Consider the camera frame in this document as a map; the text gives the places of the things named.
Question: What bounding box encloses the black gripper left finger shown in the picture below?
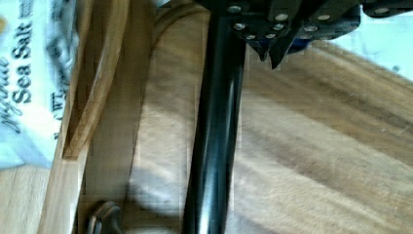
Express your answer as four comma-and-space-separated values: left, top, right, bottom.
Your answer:
194, 0, 295, 62

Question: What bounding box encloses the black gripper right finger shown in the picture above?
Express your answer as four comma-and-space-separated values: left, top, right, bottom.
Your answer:
269, 0, 412, 68

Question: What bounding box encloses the wooden drawer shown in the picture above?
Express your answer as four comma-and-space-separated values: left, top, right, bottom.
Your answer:
1, 0, 202, 234

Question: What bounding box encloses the wooden cutting board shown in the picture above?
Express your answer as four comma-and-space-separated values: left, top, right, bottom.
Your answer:
124, 5, 413, 234

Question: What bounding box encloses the Deep River chips bag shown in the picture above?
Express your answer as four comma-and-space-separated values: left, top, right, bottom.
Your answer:
0, 0, 79, 170

